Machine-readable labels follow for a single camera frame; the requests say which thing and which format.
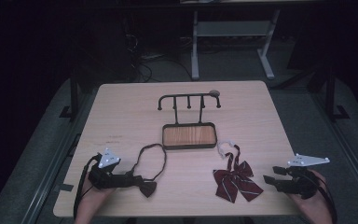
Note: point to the person's left hand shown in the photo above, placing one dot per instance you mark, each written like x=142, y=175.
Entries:
x=94, y=196

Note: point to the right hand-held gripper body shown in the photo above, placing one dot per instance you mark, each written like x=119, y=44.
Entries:
x=304, y=183

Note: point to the person's right hand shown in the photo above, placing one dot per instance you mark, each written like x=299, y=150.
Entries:
x=310, y=205

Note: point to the black rack with wooden base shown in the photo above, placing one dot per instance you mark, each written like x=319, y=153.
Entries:
x=189, y=136

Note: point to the metal floor rail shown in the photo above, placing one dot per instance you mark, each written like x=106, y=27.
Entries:
x=348, y=146
x=51, y=168

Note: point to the red striped bow tie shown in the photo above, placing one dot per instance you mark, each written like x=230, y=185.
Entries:
x=234, y=181

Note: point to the black metal stand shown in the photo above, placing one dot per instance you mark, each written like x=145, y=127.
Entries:
x=74, y=99
x=331, y=99

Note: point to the white metal desk frame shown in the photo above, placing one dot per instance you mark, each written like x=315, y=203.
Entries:
x=230, y=28

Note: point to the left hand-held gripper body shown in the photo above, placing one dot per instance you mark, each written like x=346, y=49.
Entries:
x=105, y=179

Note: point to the small grey round disc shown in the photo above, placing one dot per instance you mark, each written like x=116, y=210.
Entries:
x=214, y=92

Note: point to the grey tape piece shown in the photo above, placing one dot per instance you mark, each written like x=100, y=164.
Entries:
x=64, y=187

